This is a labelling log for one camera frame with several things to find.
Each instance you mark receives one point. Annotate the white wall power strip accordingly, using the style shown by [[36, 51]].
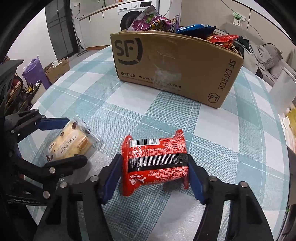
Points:
[[237, 19]]

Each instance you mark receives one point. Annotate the black glass door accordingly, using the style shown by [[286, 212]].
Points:
[[61, 29]]

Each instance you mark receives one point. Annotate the teal plaid tablecloth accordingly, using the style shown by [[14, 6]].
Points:
[[240, 142]]

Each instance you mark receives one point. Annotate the purple plastic bag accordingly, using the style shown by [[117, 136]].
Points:
[[34, 72]]

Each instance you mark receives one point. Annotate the blue snack bag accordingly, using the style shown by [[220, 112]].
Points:
[[197, 30]]

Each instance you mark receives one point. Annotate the white washing machine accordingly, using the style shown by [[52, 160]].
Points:
[[130, 11]]

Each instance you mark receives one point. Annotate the small floor cardboard box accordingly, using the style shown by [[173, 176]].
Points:
[[56, 69]]

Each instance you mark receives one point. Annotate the grey sofa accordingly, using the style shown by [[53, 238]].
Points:
[[269, 76]]

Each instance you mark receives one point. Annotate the red ramen noodle pack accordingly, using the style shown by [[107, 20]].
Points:
[[153, 161]]

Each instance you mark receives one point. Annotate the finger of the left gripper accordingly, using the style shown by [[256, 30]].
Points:
[[51, 171], [17, 126]]

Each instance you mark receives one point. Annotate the purple candy bag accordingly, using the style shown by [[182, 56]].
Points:
[[151, 20]]

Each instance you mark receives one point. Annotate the red cone snack bag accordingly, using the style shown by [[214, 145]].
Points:
[[225, 41]]

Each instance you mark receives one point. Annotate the clear cookie bread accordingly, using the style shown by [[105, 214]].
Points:
[[76, 138]]

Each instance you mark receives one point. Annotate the grey jacket on sofa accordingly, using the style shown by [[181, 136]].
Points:
[[249, 61]]

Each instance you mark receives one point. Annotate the yellow plastic bag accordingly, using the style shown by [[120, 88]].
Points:
[[292, 118]]

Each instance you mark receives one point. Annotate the brown SF cardboard box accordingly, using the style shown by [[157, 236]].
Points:
[[187, 66]]

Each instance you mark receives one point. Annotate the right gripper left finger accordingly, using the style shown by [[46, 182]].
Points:
[[76, 210]]

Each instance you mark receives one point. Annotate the white kitchen counter cabinet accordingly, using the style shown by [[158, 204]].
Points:
[[98, 20]]

